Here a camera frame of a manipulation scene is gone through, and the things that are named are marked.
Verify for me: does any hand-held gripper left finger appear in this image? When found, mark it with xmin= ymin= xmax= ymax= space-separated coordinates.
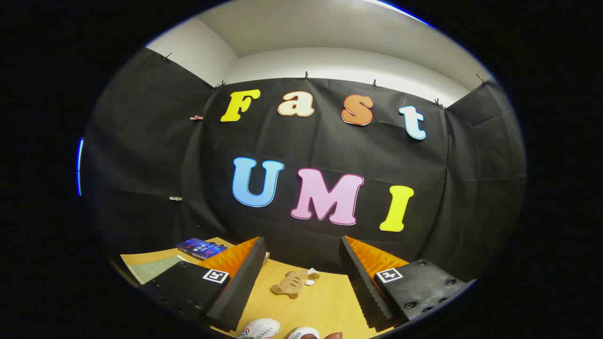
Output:
xmin=139 ymin=237 xmax=267 ymax=331

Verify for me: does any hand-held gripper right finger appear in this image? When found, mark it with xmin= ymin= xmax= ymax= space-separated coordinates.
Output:
xmin=339 ymin=235 xmax=477 ymax=330

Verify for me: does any brown bread plush toy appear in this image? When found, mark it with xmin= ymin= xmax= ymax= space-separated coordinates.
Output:
xmin=271 ymin=268 xmax=320 ymax=299

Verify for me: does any row of black clips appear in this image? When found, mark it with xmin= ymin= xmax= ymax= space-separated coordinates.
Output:
xmin=162 ymin=52 xmax=486 ymax=112

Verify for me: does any green fabric storage box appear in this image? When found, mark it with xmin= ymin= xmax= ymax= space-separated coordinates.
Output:
xmin=127 ymin=256 xmax=189 ymax=285

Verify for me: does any dark blue book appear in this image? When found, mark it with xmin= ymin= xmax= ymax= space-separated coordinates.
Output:
xmin=177 ymin=238 xmax=228 ymax=261

